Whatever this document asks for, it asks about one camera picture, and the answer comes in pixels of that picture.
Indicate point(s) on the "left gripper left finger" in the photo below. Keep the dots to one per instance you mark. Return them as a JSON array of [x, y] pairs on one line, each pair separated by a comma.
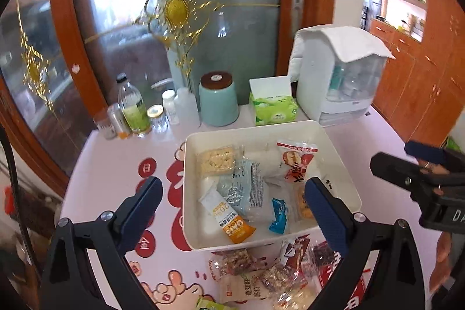
[[68, 280]]

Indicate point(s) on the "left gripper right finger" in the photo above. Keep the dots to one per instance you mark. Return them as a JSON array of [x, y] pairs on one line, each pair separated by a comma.
[[397, 278]]

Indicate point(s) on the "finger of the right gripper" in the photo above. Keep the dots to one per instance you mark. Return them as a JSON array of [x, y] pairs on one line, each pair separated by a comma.
[[434, 155], [401, 173]]

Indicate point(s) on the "red date snack packet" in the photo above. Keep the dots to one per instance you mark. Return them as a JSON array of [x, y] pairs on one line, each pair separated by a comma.
[[295, 158]]

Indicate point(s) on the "blue white snack packet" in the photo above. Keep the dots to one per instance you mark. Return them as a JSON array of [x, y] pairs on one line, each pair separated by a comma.
[[280, 209]]

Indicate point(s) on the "grey silver snack packet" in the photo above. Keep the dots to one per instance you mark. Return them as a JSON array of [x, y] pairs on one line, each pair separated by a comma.
[[246, 192]]

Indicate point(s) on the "person's right hand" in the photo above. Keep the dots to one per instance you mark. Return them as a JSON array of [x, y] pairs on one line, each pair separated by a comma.
[[449, 247]]

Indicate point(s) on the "orange wooden cabinet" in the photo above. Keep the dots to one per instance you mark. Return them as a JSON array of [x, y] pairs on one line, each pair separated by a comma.
[[421, 93]]

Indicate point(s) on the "dark red jelly packet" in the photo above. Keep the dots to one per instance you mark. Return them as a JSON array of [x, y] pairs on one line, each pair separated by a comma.
[[322, 254]]

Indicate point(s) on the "brown chocolate snack packet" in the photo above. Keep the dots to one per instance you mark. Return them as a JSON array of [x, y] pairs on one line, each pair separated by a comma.
[[292, 252]]

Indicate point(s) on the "clear oat crisp packet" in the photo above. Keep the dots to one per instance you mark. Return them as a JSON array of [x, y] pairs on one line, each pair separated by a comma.
[[287, 288]]

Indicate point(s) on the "orange egg yolk snack packet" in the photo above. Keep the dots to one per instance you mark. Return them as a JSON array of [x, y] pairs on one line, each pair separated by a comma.
[[302, 207]]

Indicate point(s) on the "white desktop sterilizer cabinet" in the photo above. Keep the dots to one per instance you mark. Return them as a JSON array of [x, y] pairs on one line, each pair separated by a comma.
[[331, 92]]

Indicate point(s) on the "white towel on sterilizer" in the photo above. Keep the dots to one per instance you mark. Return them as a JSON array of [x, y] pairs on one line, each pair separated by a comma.
[[349, 43]]

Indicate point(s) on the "beige soda cracker packet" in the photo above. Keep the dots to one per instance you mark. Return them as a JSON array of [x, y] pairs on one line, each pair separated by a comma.
[[239, 288]]

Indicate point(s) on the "green tissue pack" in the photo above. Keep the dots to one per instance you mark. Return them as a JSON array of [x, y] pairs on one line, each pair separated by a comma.
[[271, 101]]

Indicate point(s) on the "mixed nut bar packet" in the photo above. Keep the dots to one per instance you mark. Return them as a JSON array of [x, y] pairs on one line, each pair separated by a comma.
[[234, 262]]

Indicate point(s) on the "orange white snack packet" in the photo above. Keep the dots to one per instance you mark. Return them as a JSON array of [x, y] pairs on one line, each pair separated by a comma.
[[228, 219]]

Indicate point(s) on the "silver tin can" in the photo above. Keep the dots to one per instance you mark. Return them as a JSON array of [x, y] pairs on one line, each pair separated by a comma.
[[118, 121]]

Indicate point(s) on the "white plastic storage bin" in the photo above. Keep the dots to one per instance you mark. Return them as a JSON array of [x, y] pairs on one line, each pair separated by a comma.
[[259, 144]]

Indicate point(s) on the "small glass jar gold lid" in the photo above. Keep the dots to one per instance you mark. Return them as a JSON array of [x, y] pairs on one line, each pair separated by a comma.
[[157, 117]]

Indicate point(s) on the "glass bottle green label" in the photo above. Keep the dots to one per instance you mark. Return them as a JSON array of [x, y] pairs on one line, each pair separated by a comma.
[[132, 106]]

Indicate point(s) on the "mint green ceramic jar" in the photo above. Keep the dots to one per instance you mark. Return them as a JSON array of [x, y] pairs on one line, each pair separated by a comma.
[[218, 99]]

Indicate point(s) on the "white plastic bottle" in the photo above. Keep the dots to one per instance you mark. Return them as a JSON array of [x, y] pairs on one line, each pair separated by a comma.
[[186, 109]]

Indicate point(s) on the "small white pill bottle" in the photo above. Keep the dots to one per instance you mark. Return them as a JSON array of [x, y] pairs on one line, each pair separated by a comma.
[[169, 106]]

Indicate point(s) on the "glass door with gold ornament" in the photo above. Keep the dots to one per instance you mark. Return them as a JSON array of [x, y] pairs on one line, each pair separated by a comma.
[[60, 60]]

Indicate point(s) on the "silver door handle plate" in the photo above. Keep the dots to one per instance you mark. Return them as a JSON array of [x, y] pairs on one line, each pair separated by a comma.
[[296, 15]]

